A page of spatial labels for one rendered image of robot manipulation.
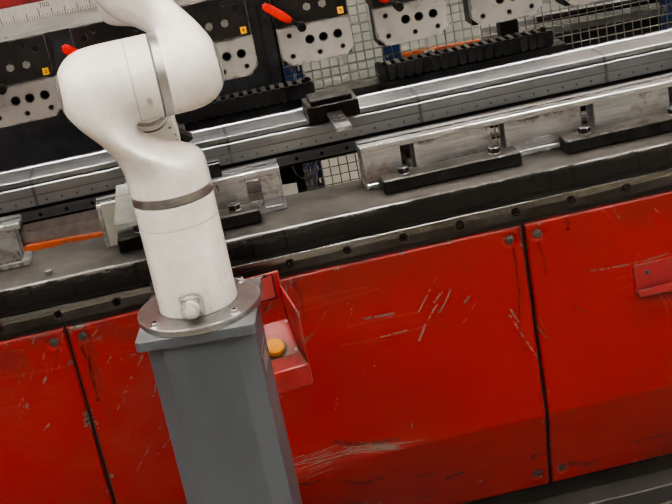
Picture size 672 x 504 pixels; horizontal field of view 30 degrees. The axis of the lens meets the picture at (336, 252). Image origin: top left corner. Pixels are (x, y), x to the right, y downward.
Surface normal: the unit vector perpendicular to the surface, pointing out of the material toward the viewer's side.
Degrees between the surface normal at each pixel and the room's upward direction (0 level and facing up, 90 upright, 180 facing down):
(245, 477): 90
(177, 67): 74
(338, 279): 90
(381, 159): 90
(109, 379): 90
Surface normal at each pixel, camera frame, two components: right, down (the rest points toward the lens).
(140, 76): 0.15, 0.08
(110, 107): 0.29, 0.39
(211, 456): 0.00, 0.37
